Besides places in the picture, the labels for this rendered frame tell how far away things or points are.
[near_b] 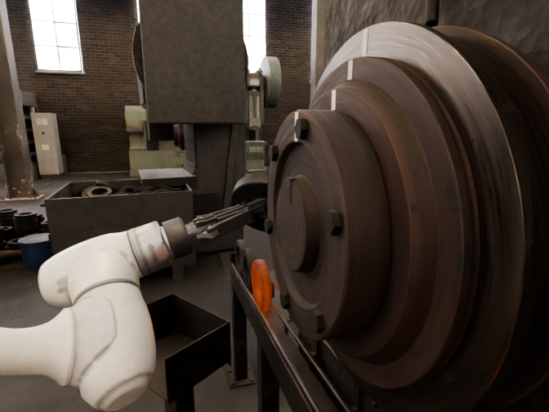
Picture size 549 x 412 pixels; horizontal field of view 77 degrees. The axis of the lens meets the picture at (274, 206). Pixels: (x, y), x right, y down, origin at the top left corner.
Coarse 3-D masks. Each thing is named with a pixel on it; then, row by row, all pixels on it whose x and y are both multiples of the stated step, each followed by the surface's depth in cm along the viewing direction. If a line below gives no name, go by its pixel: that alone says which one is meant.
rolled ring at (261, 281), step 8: (256, 264) 122; (264, 264) 120; (256, 272) 129; (264, 272) 118; (256, 280) 130; (264, 280) 116; (256, 288) 130; (264, 288) 116; (256, 296) 128; (264, 296) 116; (264, 304) 117
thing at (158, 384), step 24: (168, 312) 109; (192, 312) 104; (168, 336) 110; (192, 336) 107; (216, 336) 91; (168, 360) 79; (192, 360) 85; (216, 360) 92; (168, 384) 80; (192, 384) 86; (168, 408) 97; (192, 408) 98
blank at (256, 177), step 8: (248, 176) 70; (256, 176) 69; (264, 176) 68; (240, 184) 70; (248, 184) 68; (256, 184) 68; (264, 184) 67; (240, 192) 70; (248, 192) 70; (256, 192) 69; (264, 192) 69; (232, 200) 73; (240, 200) 72; (248, 200) 72; (264, 216) 76; (248, 224) 77; (256, 224) 77; (264, 224) 76
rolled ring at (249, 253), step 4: (244, 252) 141; (248, 252) 138; (252, 252) 138; (244, 256) 142; (248, 256) 136; (252, 256) 136; (244, 260) 146; (248, 260) 135; (252, 260) 135; (244, 264) 147; (248, 264) 134; (244, 268) 148; (248, 268) 135; (244, 272) 147; (248, 272) 135; (244, 276) 147; (248, 276) 136; (244, 280) 146; (248, 280) 136; (248, 284) 137; (248, 288) 137; (252, 292) 137
